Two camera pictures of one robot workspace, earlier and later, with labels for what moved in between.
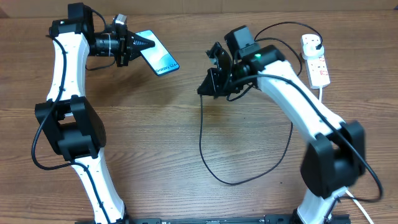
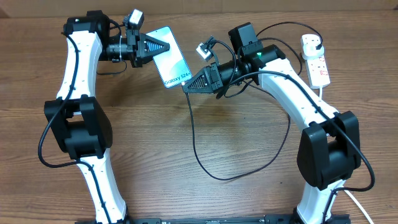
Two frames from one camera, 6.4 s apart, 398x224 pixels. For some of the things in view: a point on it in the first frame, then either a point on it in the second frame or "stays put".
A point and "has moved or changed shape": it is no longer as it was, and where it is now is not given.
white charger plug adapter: [310, 51] stays put
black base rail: [214, 219] stays put
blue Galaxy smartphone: [158, 58] has moved or changed shape
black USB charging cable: [291, 133] -> [285, 110]
